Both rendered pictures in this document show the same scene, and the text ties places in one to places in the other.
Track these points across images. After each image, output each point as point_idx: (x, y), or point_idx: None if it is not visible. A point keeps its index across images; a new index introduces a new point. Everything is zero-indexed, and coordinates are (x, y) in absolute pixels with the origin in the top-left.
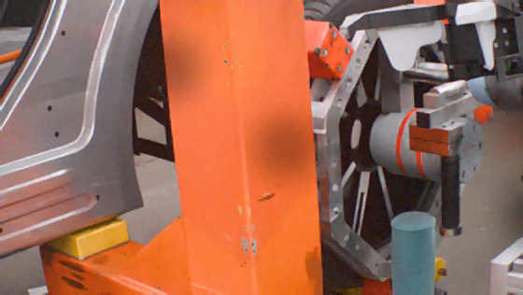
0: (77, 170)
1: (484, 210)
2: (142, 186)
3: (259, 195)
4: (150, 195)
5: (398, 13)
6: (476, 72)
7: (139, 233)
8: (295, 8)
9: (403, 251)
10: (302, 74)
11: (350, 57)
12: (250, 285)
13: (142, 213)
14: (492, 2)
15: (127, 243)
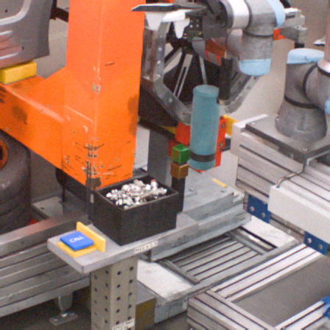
0: (14, 32)
1: None
2: (60, 27)
3: (105, 62)
4: (65, 36)
5: (154, 6)
6: (182, 34)
7: (49, 66)
8: None
9: (197, 108)
10: (141, 4)
11: None
12: (93, 110)
13: (55, 49)
14: (184, 12)
15: (34, 76)
